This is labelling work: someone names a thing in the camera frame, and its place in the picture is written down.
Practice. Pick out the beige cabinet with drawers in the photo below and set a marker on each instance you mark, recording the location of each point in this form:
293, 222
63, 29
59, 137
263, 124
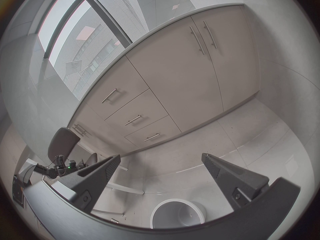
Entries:
175, 84

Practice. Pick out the window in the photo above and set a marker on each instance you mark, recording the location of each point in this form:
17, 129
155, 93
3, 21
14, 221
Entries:
70, 41

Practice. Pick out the white trash bin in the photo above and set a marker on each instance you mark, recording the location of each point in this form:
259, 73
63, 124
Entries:
170, 209

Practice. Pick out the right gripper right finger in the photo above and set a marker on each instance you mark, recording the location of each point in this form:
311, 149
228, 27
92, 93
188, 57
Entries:
232, 181

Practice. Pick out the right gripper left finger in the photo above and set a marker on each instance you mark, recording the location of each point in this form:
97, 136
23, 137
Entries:
100, 179

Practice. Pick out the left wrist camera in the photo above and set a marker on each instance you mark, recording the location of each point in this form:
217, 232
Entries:
72, 164

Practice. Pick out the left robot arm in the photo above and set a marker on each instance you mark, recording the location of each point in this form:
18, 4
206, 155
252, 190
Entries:
47, 171

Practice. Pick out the grey chair with white legs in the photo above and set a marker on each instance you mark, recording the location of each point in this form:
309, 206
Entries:
62, 144

